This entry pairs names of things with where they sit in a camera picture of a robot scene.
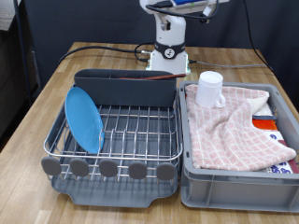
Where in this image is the grey plastic crate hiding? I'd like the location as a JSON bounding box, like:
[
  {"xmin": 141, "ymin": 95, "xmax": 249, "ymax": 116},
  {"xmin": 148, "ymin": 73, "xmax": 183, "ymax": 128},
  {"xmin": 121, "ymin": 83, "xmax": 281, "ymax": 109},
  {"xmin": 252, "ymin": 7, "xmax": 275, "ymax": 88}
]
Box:
[{"xmin": 178, "ymin": 79, "xmax": 299, "ymax": 214}]

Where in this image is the blue plate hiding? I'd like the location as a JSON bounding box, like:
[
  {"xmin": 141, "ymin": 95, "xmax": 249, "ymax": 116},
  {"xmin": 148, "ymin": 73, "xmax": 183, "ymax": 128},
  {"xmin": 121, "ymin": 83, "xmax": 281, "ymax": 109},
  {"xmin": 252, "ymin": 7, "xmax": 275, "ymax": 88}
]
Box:
[{"xmin": 64, "ymin": 86, "xmax": 106, "ymax": 155}]

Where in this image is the pink checkered towel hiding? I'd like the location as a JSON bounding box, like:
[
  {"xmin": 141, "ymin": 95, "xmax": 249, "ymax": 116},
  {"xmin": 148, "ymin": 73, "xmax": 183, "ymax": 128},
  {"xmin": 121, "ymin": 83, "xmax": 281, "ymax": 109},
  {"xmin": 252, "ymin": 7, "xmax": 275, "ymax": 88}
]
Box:
[{"xmin": 185, "ymin": 83, "xmax": 297, "ymax": 172}]

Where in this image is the dark brown furniture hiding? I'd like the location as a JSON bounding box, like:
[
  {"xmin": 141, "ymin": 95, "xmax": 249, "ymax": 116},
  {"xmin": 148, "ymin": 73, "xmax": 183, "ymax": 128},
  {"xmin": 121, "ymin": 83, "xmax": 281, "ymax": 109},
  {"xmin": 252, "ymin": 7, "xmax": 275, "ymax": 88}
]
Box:
[{"xmin": 0, "ymin": 29, "xmax": 40, "ymax": 147}]

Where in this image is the black hanging cable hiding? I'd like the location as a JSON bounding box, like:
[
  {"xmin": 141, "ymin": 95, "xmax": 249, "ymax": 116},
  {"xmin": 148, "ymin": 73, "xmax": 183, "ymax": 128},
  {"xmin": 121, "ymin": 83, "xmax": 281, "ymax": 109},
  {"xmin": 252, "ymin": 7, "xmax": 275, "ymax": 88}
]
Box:
[{"xmin": 242, "ymin": 0, "xmax": 273, "ymax": 70}]

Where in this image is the black backdrop curtain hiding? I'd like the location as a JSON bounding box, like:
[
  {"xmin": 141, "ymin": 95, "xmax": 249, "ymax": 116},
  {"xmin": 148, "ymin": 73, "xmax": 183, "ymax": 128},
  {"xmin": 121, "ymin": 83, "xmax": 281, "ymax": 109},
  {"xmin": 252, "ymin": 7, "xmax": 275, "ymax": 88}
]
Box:
[{"xmin": 21, "ymin": 0, "xmax": 299, "ymax": 110}]

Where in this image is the white mug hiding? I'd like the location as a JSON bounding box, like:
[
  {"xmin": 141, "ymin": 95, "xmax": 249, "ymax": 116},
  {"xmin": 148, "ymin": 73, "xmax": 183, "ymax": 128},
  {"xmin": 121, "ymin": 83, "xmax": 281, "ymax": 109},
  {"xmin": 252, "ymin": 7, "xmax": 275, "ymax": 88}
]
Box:
[{"xmin": 194, "ymin": 70, "xmax": 227, "ymax": 109}]

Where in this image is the white book with blue print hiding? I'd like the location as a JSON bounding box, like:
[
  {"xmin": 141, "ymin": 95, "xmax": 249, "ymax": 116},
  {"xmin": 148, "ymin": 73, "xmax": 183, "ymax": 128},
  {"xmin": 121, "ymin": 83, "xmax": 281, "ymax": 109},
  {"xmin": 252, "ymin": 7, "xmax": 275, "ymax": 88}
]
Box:
[{"xmin": 265, "ymin": 130, "xmax": 295, "ymax": 175}]

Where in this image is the black looped cable with connector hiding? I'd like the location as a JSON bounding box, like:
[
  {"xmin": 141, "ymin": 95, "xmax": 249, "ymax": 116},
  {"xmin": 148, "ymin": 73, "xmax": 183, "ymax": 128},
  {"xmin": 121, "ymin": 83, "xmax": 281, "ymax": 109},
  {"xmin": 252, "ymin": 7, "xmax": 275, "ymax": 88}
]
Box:
[{"xmin": 134, "ymin": 41, "xmax": 157, "ymax": 63}]

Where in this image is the dark grey cutlery holder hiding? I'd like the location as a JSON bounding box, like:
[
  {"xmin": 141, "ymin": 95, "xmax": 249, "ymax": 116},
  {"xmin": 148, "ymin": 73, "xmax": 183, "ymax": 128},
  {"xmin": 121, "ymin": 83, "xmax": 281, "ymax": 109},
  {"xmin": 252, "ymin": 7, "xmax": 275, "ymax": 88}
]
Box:
[{"xmin": 73, "ymin": 68, "xmax": 178, "ymax": 108}]

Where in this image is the black camera cable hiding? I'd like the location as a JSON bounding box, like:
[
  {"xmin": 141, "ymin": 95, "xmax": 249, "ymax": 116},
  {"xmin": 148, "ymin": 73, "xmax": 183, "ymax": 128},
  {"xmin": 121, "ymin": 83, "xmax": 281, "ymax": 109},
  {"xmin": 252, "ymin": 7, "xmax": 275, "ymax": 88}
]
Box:
[{"xmin": 145, "ymin": 0, "xmax": 219, "ymax": 22}]

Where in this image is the black metal pole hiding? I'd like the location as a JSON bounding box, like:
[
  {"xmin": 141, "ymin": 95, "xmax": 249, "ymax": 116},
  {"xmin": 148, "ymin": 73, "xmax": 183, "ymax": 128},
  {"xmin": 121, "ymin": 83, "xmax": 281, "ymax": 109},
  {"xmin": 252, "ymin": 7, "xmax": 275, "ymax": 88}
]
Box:
[{"xmin": 12, "ymin": 0, "xmax": 34, "ymax": 106}]

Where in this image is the brown wooden spoon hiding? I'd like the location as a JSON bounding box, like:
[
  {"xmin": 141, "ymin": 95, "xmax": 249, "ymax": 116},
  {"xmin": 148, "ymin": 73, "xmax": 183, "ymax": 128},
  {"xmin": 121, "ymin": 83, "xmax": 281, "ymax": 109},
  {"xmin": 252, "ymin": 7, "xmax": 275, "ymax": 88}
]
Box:
[{"xmin": 119, "ymin": 73, "xmax": 187, "ymax": 81}]

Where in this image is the metal wire dish rack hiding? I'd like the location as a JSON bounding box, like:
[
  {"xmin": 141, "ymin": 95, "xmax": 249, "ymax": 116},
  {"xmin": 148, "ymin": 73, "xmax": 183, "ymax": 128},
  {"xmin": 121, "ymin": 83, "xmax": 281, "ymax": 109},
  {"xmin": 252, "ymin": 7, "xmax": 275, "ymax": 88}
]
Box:
[{"xmin": 40, "ymin": 83, "xmax": 184, "ymax": 183}]

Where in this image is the long black table cable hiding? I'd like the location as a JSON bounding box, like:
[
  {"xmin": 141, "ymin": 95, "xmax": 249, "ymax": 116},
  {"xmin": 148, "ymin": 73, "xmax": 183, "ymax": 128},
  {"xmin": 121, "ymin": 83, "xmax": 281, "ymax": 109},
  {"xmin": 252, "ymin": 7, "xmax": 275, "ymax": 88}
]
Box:
[{"xmin": 57, "ymin": 45, "xmax": 141, "ymax": 65}]

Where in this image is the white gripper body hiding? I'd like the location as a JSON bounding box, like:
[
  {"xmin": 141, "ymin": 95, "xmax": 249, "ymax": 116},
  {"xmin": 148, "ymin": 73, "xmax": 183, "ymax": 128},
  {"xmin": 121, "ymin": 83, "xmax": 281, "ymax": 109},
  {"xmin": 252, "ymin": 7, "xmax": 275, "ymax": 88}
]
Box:
[{"xmin": 139, "ymin": 0, "xmax": 232, "ymax": 15}]

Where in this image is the dark blue book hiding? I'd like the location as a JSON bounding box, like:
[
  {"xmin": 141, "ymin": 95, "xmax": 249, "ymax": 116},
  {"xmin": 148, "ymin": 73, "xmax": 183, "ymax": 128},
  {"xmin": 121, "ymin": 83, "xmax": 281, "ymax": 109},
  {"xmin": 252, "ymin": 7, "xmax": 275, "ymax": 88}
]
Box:
[{"xmin": 251, "ymin": 114, "xmax": 278, "ymax": 121}]

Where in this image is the grey drain tray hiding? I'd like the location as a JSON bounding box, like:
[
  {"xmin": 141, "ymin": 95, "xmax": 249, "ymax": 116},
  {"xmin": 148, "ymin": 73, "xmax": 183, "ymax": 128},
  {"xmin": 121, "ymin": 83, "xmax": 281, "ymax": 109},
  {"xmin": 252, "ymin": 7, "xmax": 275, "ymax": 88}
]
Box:
[{"xmin": 50, "ymin": 90, "xmax": 180, "ymax": 209}]

